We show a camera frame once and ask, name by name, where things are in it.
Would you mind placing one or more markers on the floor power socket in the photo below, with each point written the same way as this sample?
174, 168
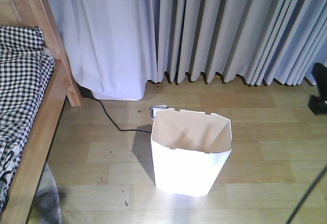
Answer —
154, 109

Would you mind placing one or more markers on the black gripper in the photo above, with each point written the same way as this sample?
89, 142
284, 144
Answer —
317, 105

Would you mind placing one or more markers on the white plastic trash bin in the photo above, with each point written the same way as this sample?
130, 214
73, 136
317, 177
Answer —
189, 149

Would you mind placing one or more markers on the wooden bed frame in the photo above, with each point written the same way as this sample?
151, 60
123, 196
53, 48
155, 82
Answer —
62, 86

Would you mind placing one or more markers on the black white checkered bedding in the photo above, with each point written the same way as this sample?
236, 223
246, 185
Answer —
26, 69

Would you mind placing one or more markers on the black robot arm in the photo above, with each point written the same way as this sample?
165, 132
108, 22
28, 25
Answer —
319, 74

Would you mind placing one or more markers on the grey round rug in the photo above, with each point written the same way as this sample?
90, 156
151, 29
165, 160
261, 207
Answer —
47, 198

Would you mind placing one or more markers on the light blue curtain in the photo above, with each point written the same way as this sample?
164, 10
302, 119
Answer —
115, 46

